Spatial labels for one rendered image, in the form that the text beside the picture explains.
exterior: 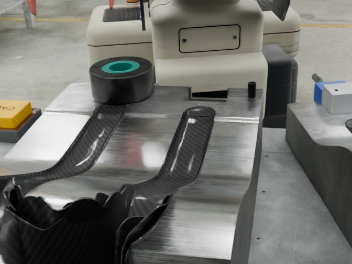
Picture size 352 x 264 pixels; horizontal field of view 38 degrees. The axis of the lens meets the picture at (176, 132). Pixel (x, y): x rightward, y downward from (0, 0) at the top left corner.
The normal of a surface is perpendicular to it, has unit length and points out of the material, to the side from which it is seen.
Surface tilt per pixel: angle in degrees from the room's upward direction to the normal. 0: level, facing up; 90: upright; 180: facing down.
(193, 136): 4
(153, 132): 3
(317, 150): 90
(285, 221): 0
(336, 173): 90
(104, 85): 90
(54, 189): 15
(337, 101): 90
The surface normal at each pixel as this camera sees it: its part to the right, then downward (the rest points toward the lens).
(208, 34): 0.08, 0.57
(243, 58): -0.04, -0.82
